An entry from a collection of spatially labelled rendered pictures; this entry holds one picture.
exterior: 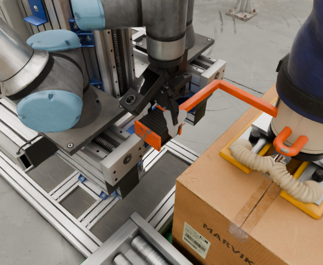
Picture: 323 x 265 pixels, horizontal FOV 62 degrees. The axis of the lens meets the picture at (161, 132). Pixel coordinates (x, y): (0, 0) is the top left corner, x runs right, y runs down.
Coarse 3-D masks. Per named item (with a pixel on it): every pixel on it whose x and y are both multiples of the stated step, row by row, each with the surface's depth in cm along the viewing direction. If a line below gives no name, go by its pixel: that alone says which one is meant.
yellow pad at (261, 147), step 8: (272, 104) 90; (248, 128) 82; (240, 136) 80; (248, 136) 80; (256, 136) 76; (264, 136) 80; (256, 144) 78; (264, 144) 78; (224, 152) 76; (256, 152) 76; (264, 152) 76; (232, 160) 75; (240, 168) 74; (248, 168) 72
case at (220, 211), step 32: (224, 160) 77; (192, 192) 70; (224, 192) 70; (256, 192) 70; (192, 224) 82; (224, 224) 68; (256, 224) 64; (288, 224) 64; (320, 224) 64; (224, 256) 79; (256, 256) 66; (288, 256) 59; (320, 256) 59
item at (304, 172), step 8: (304, 168) 73; (312, 168) 72; (320, 168) 69; (296, 176) 71; (304, 176) 70; (312, 176) 70; (320, 176) 68; (320, 184) 69; (280, 192) 69; (288, 200) 68; (296, 200) 66; (320, 200) 66; (304, 208) 65; (312, 208) 65; (320, 208) 65; (312, 216) 65; (320, 216) 64
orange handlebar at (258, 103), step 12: (216, 84) 78; (228, 84) 78; (192, 96) 74; (204, 96) 75; (240, 96) 76; (252, 96) 74; (180, 108) 71; (264, 108) 72; (276, 108) 71; (288, 132) 65; (276, 144) 63; (300, 144) 63
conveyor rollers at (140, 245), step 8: (136, 240) 101; (144, 240) 102; (136, 248) 100; (144, 248) 99; (152, 248) 100; (120, 256) 97; (144, 256) 98; (152, 256) 97; (160, 256) 98; (120, 264) 95; (128, 264) 95; (152, 264) 96; (160, 264) 95; (168, 264) 96
